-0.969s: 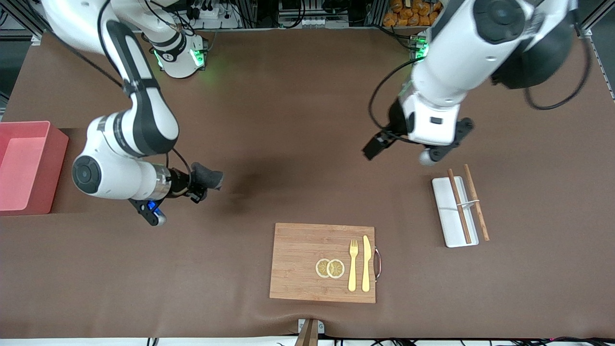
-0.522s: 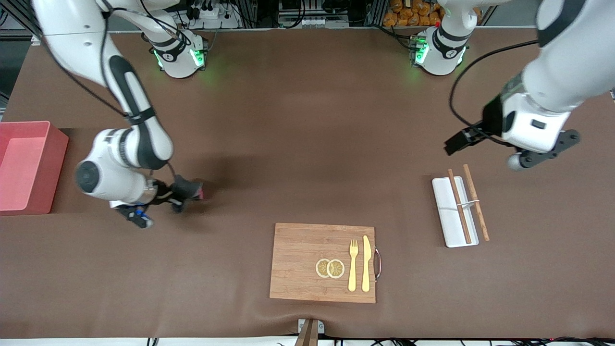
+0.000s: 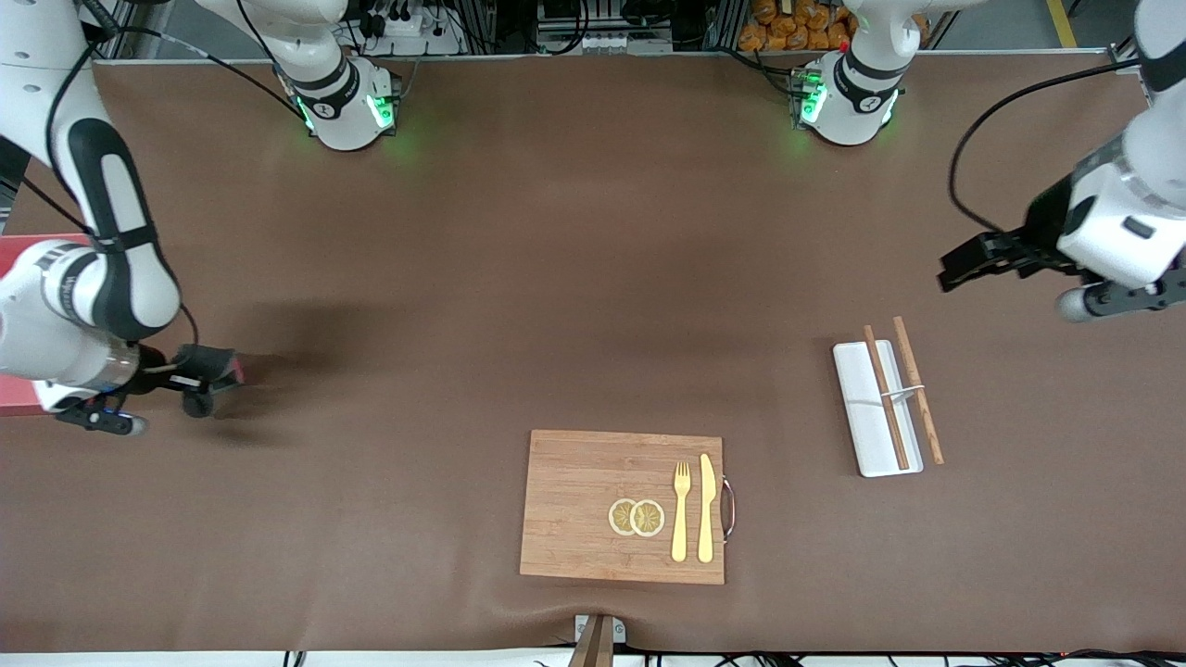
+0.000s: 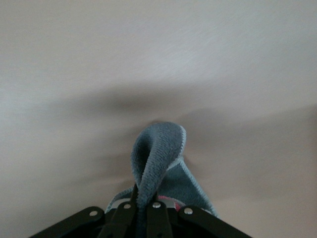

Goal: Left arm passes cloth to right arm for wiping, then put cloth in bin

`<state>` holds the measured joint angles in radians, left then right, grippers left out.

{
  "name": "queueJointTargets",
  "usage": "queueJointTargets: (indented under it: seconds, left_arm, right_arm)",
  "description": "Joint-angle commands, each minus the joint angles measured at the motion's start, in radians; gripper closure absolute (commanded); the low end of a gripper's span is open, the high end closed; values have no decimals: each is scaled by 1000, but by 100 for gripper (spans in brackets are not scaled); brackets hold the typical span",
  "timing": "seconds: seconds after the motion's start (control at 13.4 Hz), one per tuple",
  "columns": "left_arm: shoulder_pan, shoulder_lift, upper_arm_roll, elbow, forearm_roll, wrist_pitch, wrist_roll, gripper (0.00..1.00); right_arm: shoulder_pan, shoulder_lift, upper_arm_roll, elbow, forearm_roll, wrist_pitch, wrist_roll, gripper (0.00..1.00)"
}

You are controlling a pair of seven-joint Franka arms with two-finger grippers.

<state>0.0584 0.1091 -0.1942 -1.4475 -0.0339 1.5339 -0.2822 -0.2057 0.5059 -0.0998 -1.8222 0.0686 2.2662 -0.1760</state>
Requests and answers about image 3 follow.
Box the dark grey wiping cloth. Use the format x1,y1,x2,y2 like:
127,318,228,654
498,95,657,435
174,345,246,399

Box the pink plastic bin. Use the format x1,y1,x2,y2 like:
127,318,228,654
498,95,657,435
0,233,94,418

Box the brown wooden chopstick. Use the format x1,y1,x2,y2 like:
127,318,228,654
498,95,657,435
892,316,945,466
864,324,911,471

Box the white rectangular tray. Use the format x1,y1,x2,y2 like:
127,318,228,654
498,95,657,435
832,339,925,478

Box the orange snack bags pile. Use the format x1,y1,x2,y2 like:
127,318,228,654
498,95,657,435
738,0,927,53

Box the yellow plastic knife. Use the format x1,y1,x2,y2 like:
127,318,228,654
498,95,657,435
698,453,717,564

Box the brown table cover mat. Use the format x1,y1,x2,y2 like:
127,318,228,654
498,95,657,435
0,51,1186,654

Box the yellow plastic fork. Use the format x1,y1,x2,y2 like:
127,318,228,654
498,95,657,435
671,461,692,563

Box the white power strip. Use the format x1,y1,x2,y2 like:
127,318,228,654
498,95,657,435
357,0,464,57

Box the white terminal block row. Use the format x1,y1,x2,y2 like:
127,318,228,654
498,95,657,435
537,31,673,55

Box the aluminium frame profile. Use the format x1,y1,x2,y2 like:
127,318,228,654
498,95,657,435
1107,0,1150,77

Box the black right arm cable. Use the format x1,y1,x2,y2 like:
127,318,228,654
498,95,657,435
46,23,309,242

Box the wooden cutting board with handle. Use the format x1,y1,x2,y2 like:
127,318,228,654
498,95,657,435
519,429,738,586

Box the silver table edge bracket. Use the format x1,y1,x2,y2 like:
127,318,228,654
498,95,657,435
574,614,626,645

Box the wooden stick under bracket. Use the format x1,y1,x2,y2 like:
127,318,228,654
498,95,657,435
567,616,614,667

